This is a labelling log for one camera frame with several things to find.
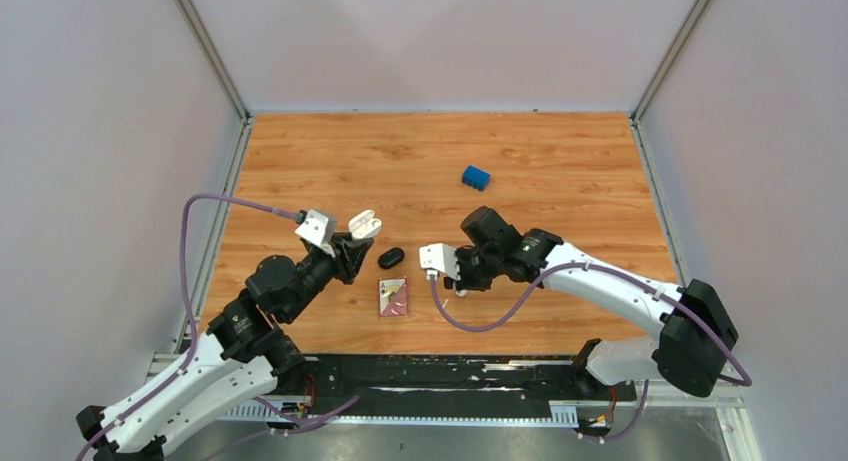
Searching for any black earbud case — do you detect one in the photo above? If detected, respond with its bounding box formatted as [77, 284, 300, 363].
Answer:
[377, 247, 406, 270]

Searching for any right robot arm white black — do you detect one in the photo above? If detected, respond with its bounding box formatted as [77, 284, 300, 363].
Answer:
[419, 206, 752, 399]

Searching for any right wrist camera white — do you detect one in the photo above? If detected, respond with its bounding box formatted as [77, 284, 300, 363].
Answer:
[418, 243, 461, 281]

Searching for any red playing card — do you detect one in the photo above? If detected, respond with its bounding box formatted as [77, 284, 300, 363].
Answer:
[378, 277, 409, 317]

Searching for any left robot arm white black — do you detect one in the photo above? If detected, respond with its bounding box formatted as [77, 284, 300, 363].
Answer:
[76, 232, 374, 460]

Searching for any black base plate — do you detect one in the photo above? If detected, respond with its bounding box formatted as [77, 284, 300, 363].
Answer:
[267, 354, 637, 419]

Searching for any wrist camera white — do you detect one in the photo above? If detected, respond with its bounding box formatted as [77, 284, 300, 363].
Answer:
[418, 243, 461, 281]
[294, 209, 337, 258]

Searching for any white earbud charging case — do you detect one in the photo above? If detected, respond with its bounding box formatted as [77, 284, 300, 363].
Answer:
[348, 209, 382, 240]

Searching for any slotted cable duct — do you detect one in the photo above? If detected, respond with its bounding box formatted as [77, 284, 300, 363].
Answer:
[162, 398, 581, 427]

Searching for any blue toy brick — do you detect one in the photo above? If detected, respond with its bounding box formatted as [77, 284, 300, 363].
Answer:
[461, 165, 491, 192]

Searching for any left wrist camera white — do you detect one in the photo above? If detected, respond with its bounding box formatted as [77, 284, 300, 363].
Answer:
[294, 209, 337, 258]

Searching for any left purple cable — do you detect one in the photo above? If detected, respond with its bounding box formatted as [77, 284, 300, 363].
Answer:
[74, 192, 303, 461]

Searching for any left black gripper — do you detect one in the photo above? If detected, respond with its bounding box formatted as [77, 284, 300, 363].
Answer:
[284, 231, 376, 321]

